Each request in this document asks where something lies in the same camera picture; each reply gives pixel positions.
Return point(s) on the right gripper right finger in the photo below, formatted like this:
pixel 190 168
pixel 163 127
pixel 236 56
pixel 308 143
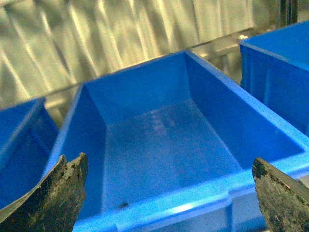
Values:
pixel 283 201

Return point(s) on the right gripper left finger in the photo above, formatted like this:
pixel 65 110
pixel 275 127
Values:
pixel 54 204

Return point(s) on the blue plastic bin, buttons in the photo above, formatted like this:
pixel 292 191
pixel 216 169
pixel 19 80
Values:
pixel 27 136

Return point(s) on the blue plastic bin, middle empty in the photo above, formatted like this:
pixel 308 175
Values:
pixel 170 145

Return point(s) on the blue plastic bin, right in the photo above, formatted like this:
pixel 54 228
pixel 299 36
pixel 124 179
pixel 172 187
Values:
pixel 275 70

